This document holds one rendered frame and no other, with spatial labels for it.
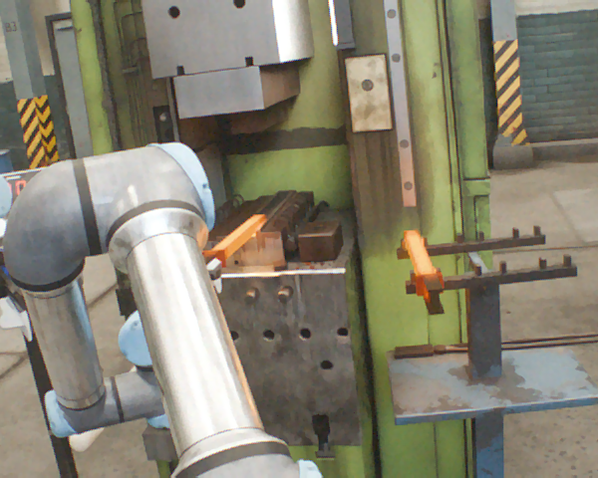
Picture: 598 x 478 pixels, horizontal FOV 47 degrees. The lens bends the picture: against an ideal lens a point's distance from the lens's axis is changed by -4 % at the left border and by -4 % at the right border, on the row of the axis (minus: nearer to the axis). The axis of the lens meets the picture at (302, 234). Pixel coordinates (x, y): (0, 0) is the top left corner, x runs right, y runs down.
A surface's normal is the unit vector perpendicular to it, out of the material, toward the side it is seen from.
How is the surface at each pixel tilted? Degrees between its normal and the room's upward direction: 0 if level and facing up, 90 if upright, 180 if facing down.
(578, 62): 92
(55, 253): 122
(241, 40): 90
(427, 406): 0
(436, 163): 90
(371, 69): 90
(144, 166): 38
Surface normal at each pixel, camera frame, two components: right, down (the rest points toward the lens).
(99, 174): 0.15, -0.55
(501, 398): -0.12, -0.96
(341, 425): -0.18, 0.28
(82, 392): 0.44, 0.63
